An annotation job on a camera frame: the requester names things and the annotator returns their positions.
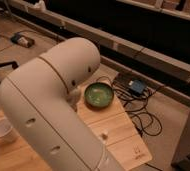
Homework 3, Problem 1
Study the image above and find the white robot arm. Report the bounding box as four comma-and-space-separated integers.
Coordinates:
0, 37, 124, 171

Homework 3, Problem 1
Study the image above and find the green ceramic bowl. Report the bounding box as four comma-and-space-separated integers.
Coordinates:
84, 82, 114, 108

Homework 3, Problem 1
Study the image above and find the blue power adapter box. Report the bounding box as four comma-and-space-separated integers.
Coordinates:
128, 80, 146, 95

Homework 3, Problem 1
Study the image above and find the wooden table board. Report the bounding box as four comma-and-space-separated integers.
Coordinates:
0, 97, 152, 171

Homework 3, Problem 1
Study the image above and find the power strip on floor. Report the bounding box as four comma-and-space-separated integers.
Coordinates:
10, 33, 35, 48

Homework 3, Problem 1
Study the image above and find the white paper cup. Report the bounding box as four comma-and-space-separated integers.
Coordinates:
0, 117, 17, 142

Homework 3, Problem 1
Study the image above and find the black cable bundle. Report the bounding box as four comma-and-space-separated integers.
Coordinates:
97, 75, 164, 138

